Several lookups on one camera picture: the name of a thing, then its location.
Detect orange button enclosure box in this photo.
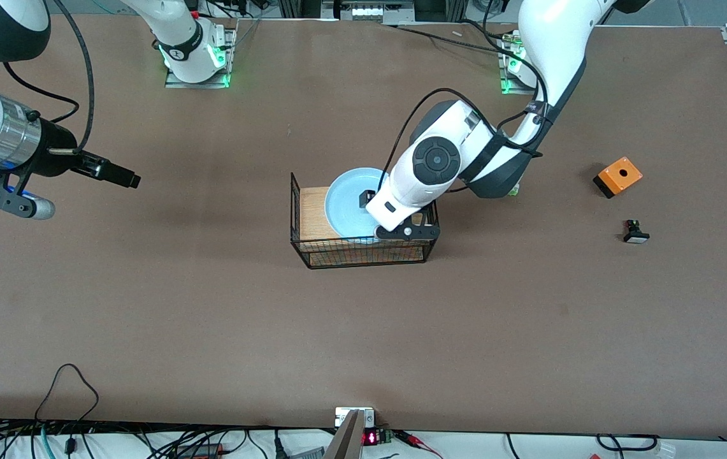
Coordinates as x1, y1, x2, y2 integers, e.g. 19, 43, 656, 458
593, 156, 644, 200

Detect white power strip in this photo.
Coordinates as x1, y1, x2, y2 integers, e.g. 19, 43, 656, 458
322, 0, 416, 21

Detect black square push button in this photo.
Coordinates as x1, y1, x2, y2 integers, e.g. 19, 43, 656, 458
622, 219, 651, 245

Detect looped thin black cable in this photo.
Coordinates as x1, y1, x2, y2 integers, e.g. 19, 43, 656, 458
35, 363, 99, 425

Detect black left camera bracket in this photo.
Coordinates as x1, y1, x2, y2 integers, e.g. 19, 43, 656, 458
373, 203, 438, 242

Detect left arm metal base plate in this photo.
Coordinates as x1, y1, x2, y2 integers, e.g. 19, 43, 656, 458
499, 29, 539, 96

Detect left arm black gripper cable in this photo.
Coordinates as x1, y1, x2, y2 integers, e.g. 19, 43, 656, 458
385, 19, 552, 192

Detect black power adapter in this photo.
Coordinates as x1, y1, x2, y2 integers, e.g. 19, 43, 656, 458
175, 443, 225, 459

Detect light blue round plate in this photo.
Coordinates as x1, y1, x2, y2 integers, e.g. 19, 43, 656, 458
324, 167, 402, 242

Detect black wire shelf, wood board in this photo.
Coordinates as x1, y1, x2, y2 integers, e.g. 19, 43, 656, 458
290, 164, 440, 270

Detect black cable across table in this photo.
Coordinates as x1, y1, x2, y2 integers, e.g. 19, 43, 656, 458
382, 20, 518, 53

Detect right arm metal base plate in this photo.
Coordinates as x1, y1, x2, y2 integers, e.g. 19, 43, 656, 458
164, 25, 236, 90

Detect grey camera pole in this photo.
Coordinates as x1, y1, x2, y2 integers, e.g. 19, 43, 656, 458
322, 409, 365, 459

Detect black oval cable loop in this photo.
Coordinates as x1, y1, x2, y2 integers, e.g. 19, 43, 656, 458
596, 433, 660, 453

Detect red clip test leads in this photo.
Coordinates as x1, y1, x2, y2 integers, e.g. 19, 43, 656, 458
394, 430, 443, 459

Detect silver metal mounting bracket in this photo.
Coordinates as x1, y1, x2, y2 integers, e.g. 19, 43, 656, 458
335, 407, 375, 429

